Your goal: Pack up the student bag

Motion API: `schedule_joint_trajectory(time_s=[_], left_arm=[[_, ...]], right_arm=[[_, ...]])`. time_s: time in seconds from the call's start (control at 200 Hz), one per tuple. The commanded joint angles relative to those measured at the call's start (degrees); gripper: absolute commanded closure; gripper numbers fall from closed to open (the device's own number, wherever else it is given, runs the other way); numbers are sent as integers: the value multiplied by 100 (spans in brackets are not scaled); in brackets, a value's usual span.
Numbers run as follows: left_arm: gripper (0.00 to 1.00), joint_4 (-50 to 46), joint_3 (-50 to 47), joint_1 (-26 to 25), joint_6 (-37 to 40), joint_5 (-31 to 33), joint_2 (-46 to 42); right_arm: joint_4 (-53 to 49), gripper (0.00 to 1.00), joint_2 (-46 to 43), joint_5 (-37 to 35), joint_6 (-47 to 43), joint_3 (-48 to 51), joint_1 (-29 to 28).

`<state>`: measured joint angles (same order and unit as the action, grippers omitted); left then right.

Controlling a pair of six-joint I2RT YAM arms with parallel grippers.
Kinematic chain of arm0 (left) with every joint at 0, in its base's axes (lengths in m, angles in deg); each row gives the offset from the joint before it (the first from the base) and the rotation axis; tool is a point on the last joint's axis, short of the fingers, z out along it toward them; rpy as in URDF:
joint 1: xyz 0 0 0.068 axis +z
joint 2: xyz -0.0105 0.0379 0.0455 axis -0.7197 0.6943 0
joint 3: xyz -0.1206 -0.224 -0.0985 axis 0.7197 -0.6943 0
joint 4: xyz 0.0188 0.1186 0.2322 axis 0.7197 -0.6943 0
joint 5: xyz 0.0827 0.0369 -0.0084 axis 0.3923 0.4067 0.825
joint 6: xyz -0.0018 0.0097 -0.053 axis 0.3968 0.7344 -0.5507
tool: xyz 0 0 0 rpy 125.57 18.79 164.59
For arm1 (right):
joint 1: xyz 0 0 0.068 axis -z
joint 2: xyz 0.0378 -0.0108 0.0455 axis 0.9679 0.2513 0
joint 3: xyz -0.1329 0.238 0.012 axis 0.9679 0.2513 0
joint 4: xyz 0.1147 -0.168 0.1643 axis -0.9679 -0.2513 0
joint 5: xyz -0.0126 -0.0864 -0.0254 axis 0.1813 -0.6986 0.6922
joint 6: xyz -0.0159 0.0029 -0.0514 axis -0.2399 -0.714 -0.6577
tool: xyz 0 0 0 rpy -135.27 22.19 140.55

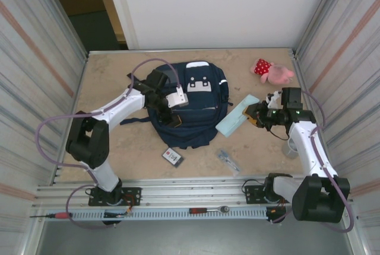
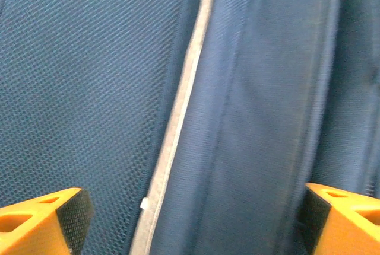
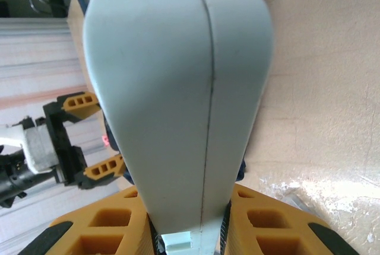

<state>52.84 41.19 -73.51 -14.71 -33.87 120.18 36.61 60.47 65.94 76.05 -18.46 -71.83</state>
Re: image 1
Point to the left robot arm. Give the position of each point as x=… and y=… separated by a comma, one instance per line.
x=89, y=142

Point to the navy blue backpack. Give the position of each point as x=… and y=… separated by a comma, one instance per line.
x=196, y=118

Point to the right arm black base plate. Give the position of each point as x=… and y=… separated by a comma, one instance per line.
x=255, y=194

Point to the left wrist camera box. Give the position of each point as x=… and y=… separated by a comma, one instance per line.
x=177, y=98

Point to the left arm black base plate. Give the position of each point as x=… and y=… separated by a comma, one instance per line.
x=132, y=195

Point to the pink plush toy red dress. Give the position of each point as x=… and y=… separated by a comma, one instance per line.
x=276, y=74

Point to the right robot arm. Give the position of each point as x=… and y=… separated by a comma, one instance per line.
x=314, y=201

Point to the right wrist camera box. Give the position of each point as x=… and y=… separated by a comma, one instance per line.
x=273, y=99

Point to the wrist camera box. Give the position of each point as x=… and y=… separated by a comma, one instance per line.
x=177, y=98
x=273, y=99

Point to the small black white-labelled packet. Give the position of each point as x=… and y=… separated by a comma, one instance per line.
x=173, y=157

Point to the beige door frame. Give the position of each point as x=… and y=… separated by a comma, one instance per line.
x=114, y=15

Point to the aluminium rail frame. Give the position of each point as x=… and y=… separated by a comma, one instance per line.
x=193, y=191

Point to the light blue pencil case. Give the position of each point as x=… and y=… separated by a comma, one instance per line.
x=231, y=121

